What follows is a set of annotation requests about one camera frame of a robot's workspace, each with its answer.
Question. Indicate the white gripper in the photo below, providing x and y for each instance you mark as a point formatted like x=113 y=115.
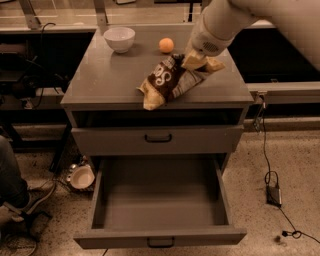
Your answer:
x=204 y=42

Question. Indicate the brown chip bag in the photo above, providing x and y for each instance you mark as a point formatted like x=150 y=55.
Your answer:
x=168 y=81

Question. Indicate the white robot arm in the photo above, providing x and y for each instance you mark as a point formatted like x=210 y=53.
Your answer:
x=297 y=20

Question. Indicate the closed top drawer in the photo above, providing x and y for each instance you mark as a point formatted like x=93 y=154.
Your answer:
x=157 y=141

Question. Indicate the grey drawer cabinet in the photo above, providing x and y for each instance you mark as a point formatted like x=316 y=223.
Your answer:
x=141 y=103

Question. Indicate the open grey drawer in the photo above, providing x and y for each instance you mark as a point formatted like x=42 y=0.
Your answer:
x=159 y=202

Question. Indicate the orange fruit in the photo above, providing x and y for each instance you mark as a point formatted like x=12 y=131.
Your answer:
x=166 y=45

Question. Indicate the white ceramic bowl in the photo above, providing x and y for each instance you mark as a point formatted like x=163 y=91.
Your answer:
x=119 y=39

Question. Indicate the black power adapter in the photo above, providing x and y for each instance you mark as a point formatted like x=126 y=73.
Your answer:
x=273 y=195

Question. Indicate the white bowl on floor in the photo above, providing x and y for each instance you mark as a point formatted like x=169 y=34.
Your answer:
x=82 y=177

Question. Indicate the grey sneaker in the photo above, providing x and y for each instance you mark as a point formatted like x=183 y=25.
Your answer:
x=37 y=196

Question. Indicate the person leg in jeans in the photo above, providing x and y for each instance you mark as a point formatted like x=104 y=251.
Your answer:
x=13 y=188

